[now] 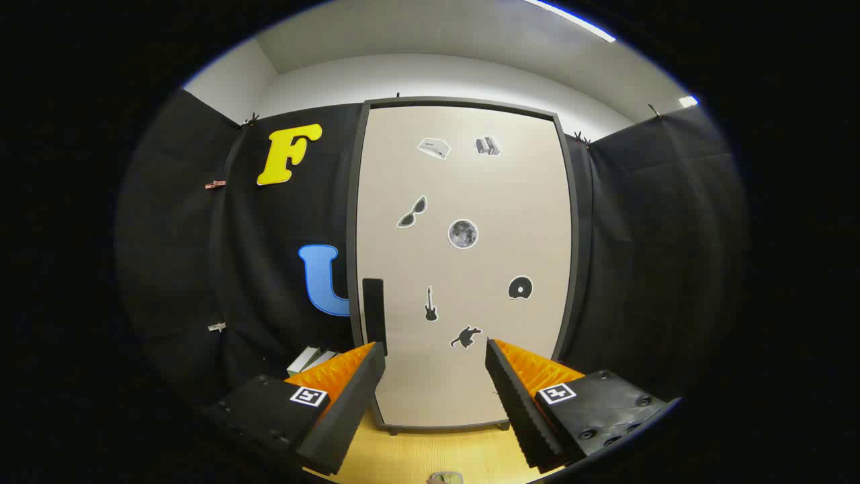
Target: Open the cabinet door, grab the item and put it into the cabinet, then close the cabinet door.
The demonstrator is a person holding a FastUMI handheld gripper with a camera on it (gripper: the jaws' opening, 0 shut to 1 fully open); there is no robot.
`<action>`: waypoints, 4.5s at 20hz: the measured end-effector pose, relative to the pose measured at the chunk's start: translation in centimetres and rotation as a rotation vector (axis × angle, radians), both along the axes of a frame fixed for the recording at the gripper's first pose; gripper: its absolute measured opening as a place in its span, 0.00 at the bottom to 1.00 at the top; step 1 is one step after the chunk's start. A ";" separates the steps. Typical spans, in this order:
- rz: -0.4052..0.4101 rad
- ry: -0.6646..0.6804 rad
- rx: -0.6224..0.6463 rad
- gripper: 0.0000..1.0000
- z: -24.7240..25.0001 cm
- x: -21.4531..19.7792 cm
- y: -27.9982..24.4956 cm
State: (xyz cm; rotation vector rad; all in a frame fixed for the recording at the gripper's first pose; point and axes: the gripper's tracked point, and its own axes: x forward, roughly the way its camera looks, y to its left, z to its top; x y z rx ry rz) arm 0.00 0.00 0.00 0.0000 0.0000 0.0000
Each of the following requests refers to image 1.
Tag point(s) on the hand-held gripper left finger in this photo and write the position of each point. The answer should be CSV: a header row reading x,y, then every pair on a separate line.
x,y
349,403

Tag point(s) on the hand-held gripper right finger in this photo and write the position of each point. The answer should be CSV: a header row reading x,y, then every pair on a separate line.
x,y
517,403

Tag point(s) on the pale green dish brush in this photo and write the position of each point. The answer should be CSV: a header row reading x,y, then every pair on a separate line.
x,y
445,478

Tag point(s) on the beige cabinet door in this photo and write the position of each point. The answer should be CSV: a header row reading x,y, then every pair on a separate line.
x,y
470,188

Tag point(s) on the green book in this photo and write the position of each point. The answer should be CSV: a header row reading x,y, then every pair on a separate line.
x,y
302,361

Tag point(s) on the black backdrop cloth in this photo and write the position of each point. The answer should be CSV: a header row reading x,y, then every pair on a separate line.
x,y
269,222

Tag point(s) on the red clip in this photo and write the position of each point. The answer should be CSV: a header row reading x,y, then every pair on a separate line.
x,y
214,184

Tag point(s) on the black clip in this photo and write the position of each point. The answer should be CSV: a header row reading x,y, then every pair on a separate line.
x,y
252,120

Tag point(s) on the grey cabinet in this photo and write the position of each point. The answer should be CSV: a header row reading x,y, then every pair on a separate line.
x,y
463,101

